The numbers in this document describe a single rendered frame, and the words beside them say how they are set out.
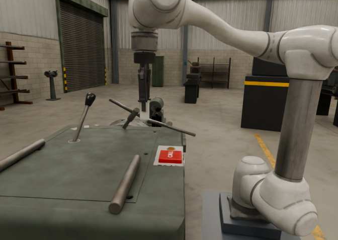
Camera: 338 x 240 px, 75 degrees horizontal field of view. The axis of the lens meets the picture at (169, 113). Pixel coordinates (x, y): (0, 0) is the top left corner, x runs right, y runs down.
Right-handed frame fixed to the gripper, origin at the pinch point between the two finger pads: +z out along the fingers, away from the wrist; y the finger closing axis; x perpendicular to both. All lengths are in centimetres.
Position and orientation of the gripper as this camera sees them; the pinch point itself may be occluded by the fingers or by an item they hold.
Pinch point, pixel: (144, 110)
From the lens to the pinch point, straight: 80.0
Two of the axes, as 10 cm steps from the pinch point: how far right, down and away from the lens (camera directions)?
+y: 0.5, -2.2, 9.7
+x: -10.0, -0.4, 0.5
